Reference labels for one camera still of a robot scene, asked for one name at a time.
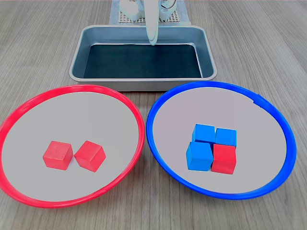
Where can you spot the red cube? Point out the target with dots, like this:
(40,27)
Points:
(89,155)
(224,159)
(57,154)

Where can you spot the black tray mat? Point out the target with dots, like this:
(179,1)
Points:
(144,62)

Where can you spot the steel tray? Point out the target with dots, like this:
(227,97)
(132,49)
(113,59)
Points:
(79,60)

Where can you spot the blue-rimmed white plate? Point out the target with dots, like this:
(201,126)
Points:
(216,107)

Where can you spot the red-rimmed white plate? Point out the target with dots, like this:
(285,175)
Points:
(72,115)

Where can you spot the blue cube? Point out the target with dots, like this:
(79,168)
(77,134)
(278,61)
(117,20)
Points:
(199,157)
(226,137)
(204,133)

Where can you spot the pale perforated base plate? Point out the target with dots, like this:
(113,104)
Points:
(176,18)

